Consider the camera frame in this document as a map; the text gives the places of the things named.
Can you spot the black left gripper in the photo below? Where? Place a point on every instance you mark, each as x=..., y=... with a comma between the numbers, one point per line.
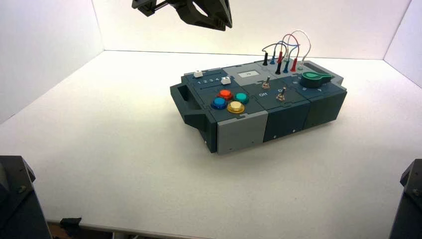
x=142, y=7

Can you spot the white slider knob blue triangle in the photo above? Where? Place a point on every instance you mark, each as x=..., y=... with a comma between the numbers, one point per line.
x=198, y=73

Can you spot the small white number display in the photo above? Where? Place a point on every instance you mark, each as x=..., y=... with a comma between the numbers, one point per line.
x=248, y=74

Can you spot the black banana plug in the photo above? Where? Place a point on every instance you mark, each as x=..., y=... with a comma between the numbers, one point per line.
x=265, y=59
x=278, y=68

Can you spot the blue banana plug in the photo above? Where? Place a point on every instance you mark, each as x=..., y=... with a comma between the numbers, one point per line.
x=285, y=67
x=272, y=60

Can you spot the red round push button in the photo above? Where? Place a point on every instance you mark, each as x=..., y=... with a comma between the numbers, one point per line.
x=225, y=94

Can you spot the red banana plug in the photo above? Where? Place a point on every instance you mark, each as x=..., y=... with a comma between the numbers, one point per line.
x=280, y=57
x=294, y=65

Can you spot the blue round push button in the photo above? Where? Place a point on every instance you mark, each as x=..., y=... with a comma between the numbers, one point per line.
x=219, y=103

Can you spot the green round push button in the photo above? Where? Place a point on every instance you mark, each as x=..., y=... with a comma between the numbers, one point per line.
x=241, y=98

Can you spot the yellow round push button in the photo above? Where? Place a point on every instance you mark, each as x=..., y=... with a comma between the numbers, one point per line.
x=236, y=107

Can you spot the teal grey control box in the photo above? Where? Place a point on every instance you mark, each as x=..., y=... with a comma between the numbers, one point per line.
x=244, y=130

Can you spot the green rotary knob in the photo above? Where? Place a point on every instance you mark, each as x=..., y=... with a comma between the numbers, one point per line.
x=313, y=80

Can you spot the small black table clamp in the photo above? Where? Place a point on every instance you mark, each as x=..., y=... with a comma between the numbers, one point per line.
x=70, y=222

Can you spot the metal toggle switch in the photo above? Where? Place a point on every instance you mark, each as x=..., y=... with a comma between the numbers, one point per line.
x=265, y=85
x=281, y=96

